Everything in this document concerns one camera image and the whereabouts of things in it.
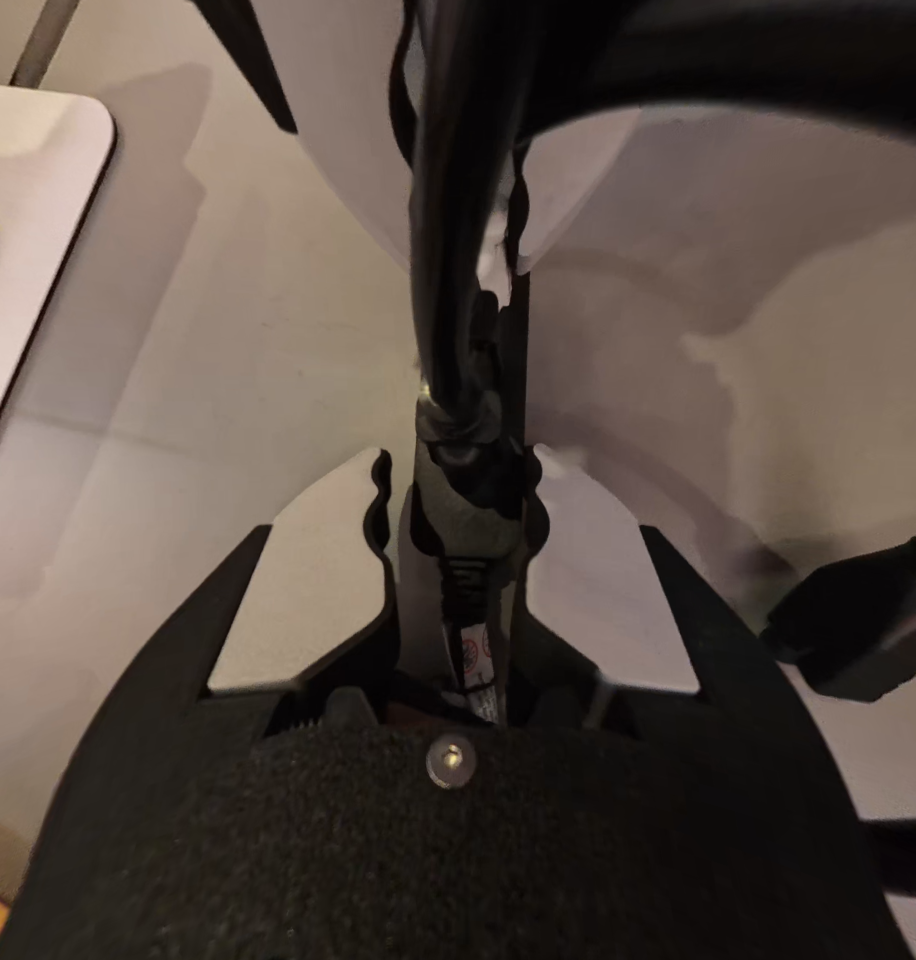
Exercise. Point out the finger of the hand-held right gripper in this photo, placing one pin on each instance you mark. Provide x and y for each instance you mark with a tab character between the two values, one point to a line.
578	187
345	97

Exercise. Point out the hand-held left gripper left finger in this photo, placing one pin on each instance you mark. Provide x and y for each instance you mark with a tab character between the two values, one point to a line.
308	585

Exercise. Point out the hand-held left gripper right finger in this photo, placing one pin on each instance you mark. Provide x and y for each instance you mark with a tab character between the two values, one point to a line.
608	592

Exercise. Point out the grey desk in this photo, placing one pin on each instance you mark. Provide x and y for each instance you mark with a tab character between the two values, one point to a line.
202	337

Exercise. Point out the grey metal strip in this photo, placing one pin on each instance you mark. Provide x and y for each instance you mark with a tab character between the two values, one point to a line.
45	41

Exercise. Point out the white board with dark edge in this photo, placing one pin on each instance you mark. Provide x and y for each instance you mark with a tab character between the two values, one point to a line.
37	225

